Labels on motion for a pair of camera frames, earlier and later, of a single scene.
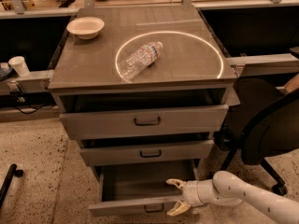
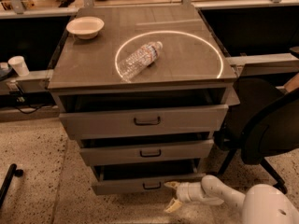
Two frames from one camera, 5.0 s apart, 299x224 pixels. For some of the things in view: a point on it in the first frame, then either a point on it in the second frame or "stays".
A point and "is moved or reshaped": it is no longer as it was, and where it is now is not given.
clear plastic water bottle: (139, 61) stays
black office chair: (263, 124) stays
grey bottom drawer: (140, 189) is moved or reshaped
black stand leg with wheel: (12, 172) stays
